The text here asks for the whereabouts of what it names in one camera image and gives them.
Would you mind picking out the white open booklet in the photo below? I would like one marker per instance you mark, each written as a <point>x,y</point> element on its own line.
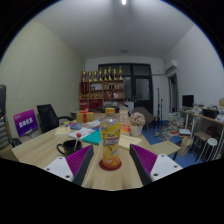
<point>81,133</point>

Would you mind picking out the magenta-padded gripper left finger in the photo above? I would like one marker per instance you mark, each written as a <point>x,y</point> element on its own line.
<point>71,164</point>

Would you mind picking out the red lollipop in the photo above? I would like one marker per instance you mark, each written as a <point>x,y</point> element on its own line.
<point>78,137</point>

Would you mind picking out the black double door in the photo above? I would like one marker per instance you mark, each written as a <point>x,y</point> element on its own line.
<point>133,85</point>

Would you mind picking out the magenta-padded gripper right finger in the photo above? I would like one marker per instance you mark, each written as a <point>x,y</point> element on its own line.
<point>152,164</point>

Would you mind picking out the black office chair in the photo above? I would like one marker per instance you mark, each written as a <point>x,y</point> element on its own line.
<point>48,117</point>

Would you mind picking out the white round stool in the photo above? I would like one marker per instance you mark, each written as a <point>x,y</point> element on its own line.
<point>209,149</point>

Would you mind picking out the grey armchair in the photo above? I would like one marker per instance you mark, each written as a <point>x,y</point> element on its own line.
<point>144,116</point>

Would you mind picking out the orange juice bottle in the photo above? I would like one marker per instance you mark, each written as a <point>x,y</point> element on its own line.
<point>110,140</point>

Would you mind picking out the beige flat box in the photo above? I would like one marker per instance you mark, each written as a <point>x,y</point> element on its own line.
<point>128,141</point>

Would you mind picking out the yellow gift box red ribbon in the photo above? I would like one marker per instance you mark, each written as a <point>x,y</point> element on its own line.
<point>84,116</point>

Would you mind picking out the flat round red coaster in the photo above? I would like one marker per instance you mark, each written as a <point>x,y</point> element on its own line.
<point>102,165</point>

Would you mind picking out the black computer monitor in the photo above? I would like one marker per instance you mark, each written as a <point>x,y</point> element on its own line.
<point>187,100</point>

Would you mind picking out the cream flat box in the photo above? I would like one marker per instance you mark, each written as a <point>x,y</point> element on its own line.
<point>62,131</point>

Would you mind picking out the white air conditioner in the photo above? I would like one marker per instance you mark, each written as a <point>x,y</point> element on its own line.
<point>171,67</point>

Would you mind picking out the wooden side desk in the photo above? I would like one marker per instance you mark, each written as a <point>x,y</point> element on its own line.
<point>206,125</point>

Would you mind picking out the orange carton box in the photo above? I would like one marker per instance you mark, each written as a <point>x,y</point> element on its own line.
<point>124,121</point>

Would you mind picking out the black mug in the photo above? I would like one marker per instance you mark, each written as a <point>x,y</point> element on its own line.
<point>69,147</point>

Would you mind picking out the wooden shelf unit with trophies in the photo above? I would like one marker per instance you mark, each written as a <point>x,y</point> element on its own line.
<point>102,90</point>

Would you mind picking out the ceiling light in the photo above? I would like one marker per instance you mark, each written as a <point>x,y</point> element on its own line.
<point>123,2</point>

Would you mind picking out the pink flowers in white pot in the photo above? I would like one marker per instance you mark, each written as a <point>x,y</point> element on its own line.
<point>137,123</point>

